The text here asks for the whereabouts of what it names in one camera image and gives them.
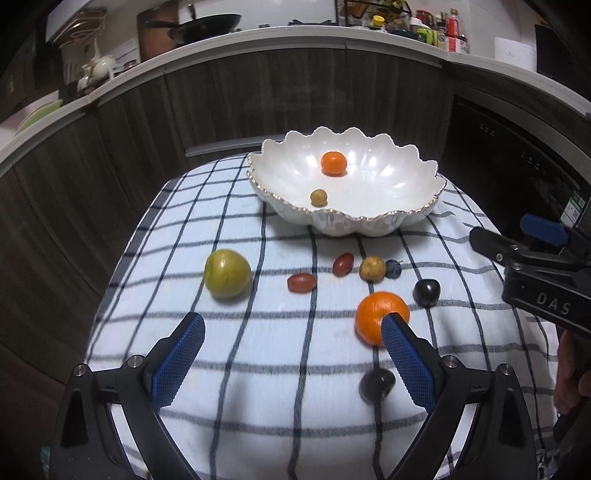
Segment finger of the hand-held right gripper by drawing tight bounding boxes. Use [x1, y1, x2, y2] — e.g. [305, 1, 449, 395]
[469, 226, 532, 274]
[520, 213, 570, 246]

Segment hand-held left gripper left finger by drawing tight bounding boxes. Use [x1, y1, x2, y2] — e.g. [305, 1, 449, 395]
[53, 312, 206, 480]

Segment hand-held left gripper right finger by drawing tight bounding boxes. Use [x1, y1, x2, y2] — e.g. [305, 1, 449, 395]
[381, 313, 539, 480]

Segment dark purple round fruit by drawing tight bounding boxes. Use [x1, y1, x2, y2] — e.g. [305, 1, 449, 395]
[413, 279, 441, 307]
[359, 368, 397, 405]

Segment large orange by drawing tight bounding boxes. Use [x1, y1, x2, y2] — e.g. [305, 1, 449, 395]
[355, 291, 411, 347]

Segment yellow-green round fruit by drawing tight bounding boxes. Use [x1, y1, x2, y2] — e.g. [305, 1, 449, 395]
[204, 249, 252, 299]

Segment yellow-brown round fruit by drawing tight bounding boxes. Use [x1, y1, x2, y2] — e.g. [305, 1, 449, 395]
[359, 256, 387, 283]

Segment white scalloped bowl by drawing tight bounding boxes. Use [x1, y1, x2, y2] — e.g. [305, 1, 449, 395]
[247, 126, 448, 237]

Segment red grape tomato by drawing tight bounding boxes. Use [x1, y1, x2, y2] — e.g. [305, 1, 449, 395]
[332, 252, 355, 277]
[287, 273, 318, 293]

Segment person's right hand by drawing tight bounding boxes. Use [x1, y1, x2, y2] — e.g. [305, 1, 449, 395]
[555, 331, 591, 416]

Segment green appliance label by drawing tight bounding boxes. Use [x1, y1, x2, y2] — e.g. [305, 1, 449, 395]
[562, 191, 587, 227]

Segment black dishwasher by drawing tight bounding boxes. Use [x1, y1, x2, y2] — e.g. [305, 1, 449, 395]
[443, 95, 591, 278]

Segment white checked cloth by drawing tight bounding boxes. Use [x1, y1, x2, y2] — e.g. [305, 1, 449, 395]
[84, 154, 561, 480]

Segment small mandarin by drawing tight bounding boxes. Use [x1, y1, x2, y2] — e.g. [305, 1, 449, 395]
[321, 151, 348, 176]

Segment dark wood cabinet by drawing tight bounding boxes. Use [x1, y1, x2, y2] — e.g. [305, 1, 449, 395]
[0, 46, 455, 384]

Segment green plate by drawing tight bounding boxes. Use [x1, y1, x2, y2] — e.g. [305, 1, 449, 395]
[14, 99, 63, 134]

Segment white kitchen countertop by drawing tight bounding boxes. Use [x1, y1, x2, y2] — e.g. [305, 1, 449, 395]
[0, 23, 591, 176]

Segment brown cutting board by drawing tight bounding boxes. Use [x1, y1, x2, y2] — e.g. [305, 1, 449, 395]
[137, 0, 190, 61]

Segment black wok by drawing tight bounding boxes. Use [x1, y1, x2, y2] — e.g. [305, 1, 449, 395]
[145, 14, 242, 45]

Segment black wire rack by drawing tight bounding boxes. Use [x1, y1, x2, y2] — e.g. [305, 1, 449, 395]
[336, 0, 411, 28]

